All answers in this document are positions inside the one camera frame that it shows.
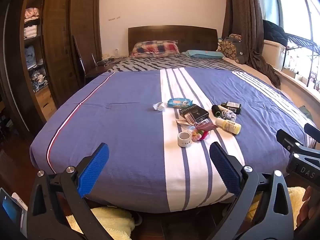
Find smartphone with lit screen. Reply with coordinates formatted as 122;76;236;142
0;187;28;240

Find grey crumpled cloth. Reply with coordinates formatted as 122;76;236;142
221;110;237;121

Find black thread spool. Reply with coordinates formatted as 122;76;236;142
211;104;225;118

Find colourful hair ties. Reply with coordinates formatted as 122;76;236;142
191;129;212;142

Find yellow fluffy rug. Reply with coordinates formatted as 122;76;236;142
66;206;136;240
246;186;307;228

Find wooden shelf unit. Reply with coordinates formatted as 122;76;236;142
24;7;48;93

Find teal pillow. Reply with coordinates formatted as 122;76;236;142
181;50;225;60

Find dark wooden nightstand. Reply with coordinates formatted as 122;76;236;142
84;56;125;85

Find black wire rack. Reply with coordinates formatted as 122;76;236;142
282;34;320;71

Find brown curtain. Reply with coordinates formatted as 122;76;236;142
222;0;281;88

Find black garment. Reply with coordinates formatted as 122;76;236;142
262;19;288;47

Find white charging cable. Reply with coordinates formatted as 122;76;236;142
96;54;123;67

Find dark wooden wardrobe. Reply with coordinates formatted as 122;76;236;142
0;0;102;140

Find pink translucent packet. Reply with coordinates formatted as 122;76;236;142
194;120;219;131

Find black cardboard box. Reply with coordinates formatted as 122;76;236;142
179;104;210;120

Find yellow plastic bottle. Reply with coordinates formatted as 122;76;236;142
215;117;242;134

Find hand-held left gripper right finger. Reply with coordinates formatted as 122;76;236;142
209;142;297;240

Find plaid pillow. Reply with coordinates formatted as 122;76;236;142
130;40;181;57

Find person's right hand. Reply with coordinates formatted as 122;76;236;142
296;186;320;230

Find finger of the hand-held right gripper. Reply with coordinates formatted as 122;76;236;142
276;129;303;153
304;123;320;141

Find white storage box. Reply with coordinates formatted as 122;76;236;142
262;39;287;71

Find white tape roll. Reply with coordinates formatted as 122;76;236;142
178;132;193;148

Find black folded chair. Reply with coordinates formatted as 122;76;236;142
72;35;87;87

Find grey wavy patterned sheet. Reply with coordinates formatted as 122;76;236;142
106;56;247;73

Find dark wooden headboard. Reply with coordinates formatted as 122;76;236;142
128;25;218;57

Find brown patterned cushion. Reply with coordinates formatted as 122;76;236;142
218;34;242;60

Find dark labelled bottle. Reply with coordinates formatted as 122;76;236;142
221;101;242;115

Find blue wet wipes packet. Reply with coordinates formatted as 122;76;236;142
167;98;193;109

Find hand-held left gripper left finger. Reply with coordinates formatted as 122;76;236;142
26;142;113;240

